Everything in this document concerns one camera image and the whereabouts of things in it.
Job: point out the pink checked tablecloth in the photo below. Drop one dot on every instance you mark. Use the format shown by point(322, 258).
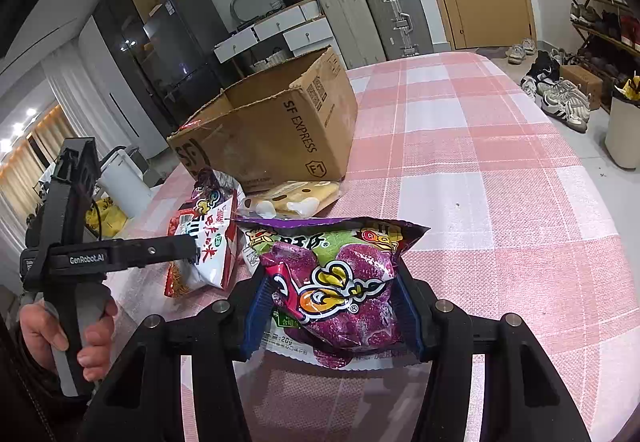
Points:
point(475, 222)

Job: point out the white drawer desk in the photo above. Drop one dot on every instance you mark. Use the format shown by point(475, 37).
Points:
point(280, 30)

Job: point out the beige bear snack packet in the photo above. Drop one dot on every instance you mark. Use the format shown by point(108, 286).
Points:
point(295, 197)

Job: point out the woven laundry basket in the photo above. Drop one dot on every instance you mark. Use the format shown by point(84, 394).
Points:
point(270, 62)

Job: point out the yellow paper scraps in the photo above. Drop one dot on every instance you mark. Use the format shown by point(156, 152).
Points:
point(629, 90)

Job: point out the white curtain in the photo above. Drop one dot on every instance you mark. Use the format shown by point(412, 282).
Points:
point(75, 92)

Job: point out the white kettle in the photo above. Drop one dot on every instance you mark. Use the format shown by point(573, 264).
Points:
point(125, 187)

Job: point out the small cardboard box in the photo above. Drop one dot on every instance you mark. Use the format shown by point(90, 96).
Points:
point(582, 85)

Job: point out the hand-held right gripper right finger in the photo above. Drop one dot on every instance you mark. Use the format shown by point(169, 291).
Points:
point(411, 327)

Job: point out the wooden shoe rack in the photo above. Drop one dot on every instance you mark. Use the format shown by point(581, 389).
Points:
point(605, 37)

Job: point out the brown cardboard box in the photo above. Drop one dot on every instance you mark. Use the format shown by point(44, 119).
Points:
point(280, 132)

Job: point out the red white noodle snack packet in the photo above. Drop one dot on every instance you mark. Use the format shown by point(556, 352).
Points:
point(210, 242)

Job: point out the dark glass wardrobe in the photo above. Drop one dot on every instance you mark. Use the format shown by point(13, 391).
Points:
point(125, 62)

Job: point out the person's left hand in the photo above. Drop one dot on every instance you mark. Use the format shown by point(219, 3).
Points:
point(97, 347)

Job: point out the yellow plastic bag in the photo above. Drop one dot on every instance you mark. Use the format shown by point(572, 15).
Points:
point(107, 219)

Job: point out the beige suitcase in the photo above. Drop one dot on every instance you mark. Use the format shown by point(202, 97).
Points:
point(350, 27)

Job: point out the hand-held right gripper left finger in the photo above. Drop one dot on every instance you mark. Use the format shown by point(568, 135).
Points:
point(255, 322)

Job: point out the purple snack packet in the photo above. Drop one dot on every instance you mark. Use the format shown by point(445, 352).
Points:
point(340, 282)

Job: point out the silver suitcase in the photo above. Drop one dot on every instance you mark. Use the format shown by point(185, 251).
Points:
point(397, 17)

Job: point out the white low sneaker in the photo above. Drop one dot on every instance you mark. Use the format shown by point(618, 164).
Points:
point(529, 46)
point(516, 55)

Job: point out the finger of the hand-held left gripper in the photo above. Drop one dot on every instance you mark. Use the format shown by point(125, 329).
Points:
point(160, 252)

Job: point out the dark grey refrigerator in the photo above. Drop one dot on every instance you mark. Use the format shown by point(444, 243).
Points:
point(185, 52)

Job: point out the white trash bin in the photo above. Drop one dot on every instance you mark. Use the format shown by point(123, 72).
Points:
point(625, 132)

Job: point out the loose floor shoes pile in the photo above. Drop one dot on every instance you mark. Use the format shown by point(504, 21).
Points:
point(560, 95)

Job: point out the beige curtain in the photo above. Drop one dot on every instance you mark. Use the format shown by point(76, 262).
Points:
point(25, 172)

